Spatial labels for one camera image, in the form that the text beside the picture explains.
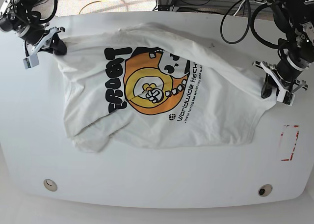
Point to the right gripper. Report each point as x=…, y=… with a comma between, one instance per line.
x=44, y=38

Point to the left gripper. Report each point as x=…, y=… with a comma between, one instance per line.
x=282, y=76

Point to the white printed T-shirt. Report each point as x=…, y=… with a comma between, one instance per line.
x=151, y=88

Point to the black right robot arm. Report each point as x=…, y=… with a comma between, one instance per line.
x=30, y=26

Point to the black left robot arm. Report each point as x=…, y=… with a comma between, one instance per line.
x=295, y=18

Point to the red tape rectangle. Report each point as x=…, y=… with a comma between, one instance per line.
x=288, y=141

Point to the right table grommet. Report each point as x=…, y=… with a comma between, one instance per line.
x=265, y=190

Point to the table grommet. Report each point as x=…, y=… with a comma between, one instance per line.
x=265, y=190
x=50, y=185

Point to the left table grommet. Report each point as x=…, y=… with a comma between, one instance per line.
x=50, y=185

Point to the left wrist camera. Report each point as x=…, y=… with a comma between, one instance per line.
x=285, y=97

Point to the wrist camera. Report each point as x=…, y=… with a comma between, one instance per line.
x=31, y=61
x=285, y=97

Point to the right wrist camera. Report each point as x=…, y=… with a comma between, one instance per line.
x=31, y=61

